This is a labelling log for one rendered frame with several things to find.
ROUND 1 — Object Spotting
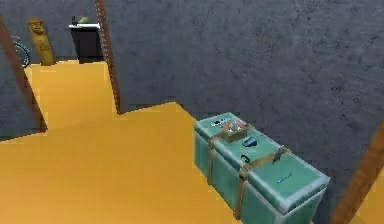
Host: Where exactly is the small blue object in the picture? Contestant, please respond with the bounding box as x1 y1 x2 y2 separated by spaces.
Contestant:
241 136 259 148

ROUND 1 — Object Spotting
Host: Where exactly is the teal trunk with brown straps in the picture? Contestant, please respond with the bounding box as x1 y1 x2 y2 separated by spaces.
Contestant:
193 111 331 224

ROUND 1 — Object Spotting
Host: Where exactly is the teal bicycle wheel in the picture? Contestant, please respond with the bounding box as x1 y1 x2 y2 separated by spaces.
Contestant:
11 35 32 69

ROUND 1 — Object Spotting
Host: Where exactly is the black cabinet with white top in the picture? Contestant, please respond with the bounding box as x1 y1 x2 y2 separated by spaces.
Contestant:
68 22 105 64

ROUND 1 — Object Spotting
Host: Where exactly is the tan carved wooden statue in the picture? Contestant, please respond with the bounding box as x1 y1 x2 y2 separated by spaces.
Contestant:
26 18 57 67

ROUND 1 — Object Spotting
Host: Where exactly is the small grey upright object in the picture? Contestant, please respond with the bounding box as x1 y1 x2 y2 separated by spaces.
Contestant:
271 148 285 164

